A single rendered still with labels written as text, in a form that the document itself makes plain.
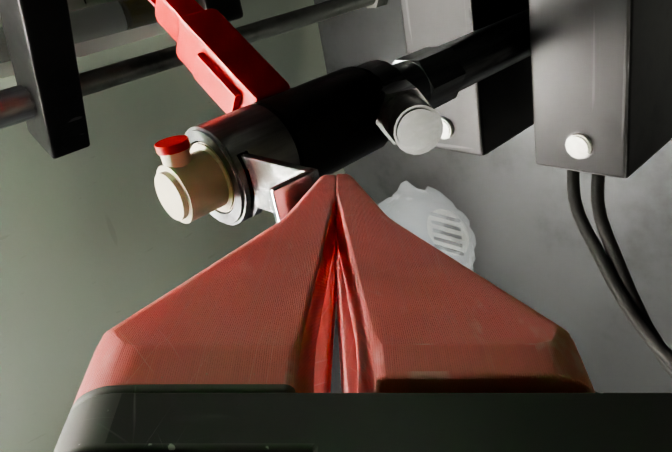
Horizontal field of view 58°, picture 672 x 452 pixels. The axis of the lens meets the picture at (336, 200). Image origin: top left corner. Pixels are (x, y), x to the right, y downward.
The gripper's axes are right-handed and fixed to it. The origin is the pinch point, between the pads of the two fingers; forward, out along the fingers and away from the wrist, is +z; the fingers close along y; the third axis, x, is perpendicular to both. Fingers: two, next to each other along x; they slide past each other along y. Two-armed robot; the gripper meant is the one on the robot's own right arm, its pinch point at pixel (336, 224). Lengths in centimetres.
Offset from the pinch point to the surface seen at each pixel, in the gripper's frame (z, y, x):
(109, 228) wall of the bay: 24.5, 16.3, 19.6
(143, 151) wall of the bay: 28.3, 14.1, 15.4
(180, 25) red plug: 8.2, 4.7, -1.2
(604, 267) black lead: 7.0, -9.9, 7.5
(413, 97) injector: 5.7, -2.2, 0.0
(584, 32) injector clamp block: 11.0, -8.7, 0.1
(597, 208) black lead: 9.4, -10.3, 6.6
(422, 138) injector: 4.6, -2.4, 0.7
